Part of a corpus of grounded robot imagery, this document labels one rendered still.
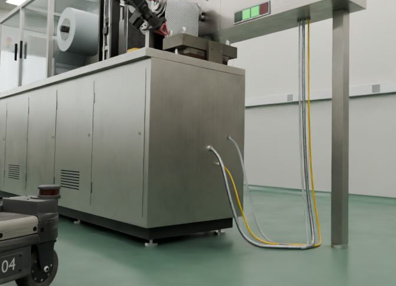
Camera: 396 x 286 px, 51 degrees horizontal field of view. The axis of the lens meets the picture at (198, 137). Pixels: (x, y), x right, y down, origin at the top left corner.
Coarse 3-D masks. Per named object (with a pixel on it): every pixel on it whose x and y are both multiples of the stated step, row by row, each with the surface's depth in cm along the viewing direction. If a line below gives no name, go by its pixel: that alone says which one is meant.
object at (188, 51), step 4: (184, 48) 211; (188, 48) 209; (192, 48) 210; (172, 52) 218; (180, 52) 213; (184, 52) 211; (188, 52) 209; (192, 52) 210; (196, 52) 212; (200, 52) 214; (204, 52) 215; (188, 56) 209; (192, 56) 210; (196, 56) 212; (200, 56) 214; (204, 56) 216; (224, 56) 225; (224, 60) 225; (224, 64) 225
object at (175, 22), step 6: (168, 12) 223; (174, 12) 226; (168, 18) 223; (174, 18) 226; (180, 18) 229; (186, 18) 232; (192, 18) 235; (168, 24) 223; (174, 24) 226; (180, 24) 229; (186, 24) 232; (192, 24) 235; (168, 30) 223; (174, 30) 226; (180, 30) 229; (192, 30) 235
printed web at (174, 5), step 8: (168, 0) 224; (176, 0) 228; (128, 8) 252; (168, 8) 223; (176, 8) 227; (184, 8) 231; (192, 8) 235; (128, 16) 252; (192, 16) 235; (128, 24) 252; (128, 32) 251; (136, 32) 255; (128, 40) 251; (136, 40) 255; (144, 40) 259; (128, 48) 251
